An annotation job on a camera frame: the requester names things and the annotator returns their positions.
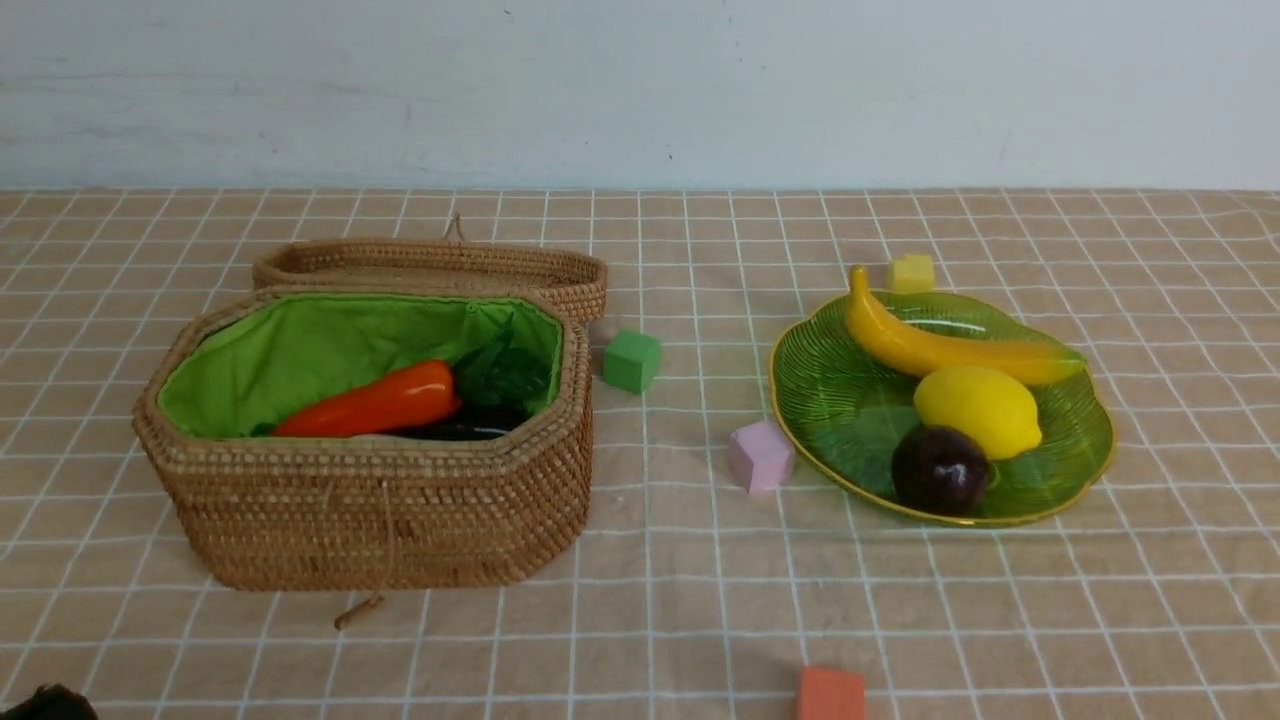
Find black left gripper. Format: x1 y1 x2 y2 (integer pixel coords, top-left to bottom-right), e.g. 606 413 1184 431
1 684 99 720

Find purple toy eggplant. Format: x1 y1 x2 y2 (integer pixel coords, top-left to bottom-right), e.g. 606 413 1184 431
389 404 531 442

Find orange toy carrot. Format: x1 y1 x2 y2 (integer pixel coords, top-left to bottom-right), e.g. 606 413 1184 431
255 320 553 439

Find purple toy mangosteen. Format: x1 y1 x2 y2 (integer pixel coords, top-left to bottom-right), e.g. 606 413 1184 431
890 424 995 518

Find yellow toy banana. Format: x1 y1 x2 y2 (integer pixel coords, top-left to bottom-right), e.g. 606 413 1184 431
845 266 1087 386

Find yellow toy lemon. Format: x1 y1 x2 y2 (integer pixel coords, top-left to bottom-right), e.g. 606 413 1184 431
913 365 1043 461

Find woven wicker basket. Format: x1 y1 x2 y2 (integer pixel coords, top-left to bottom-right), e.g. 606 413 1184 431
133 286 594 592

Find woven basket lid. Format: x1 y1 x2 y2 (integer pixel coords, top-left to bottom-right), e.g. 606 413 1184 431
251 214 608 323

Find green foam cube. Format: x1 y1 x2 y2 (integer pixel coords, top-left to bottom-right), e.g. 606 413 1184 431
602 329 663 395

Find pink foam cube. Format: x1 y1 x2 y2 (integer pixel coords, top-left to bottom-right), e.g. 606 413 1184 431
730 419 795 495

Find orange foam cube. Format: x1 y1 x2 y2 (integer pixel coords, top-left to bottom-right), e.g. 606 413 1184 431
794 665 867 720

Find green glass leaf plate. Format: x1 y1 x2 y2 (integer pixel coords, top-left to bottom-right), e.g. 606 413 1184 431
769 295 1117 528

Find yellow foam cube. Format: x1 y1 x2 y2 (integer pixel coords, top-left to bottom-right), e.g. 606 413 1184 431
887 254 936 293

